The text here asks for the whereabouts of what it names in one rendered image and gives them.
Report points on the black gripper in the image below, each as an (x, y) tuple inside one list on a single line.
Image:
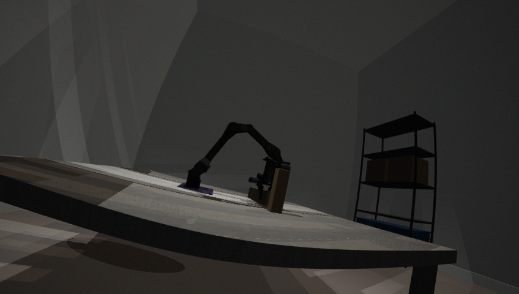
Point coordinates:
[(268, 177)]

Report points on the brown wooden post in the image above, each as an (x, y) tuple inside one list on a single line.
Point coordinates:
[(278, 191)]

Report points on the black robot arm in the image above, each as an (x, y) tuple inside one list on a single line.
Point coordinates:
[(193, 180)]

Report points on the brown wooden board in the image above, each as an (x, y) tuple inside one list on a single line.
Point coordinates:
[(254, 195)]

